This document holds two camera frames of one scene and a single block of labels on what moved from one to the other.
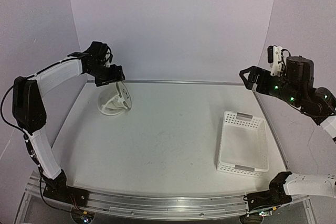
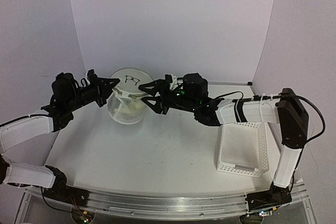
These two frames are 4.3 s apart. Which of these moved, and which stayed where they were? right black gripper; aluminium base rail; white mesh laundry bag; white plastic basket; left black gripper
Moved: right black gripper; left black gripper; white mesh laundry bag
Stayed: aluminium base rail; white plastic basket
